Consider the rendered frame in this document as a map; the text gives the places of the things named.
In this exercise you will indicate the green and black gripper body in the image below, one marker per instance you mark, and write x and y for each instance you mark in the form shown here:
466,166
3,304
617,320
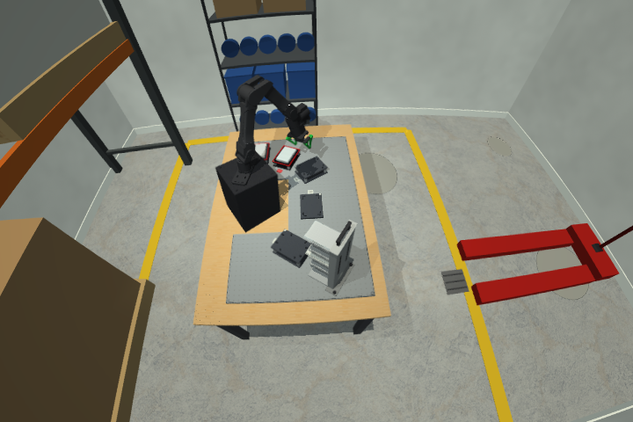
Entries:
297,134

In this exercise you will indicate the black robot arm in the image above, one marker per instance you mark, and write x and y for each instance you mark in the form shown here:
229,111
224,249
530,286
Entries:
249,99

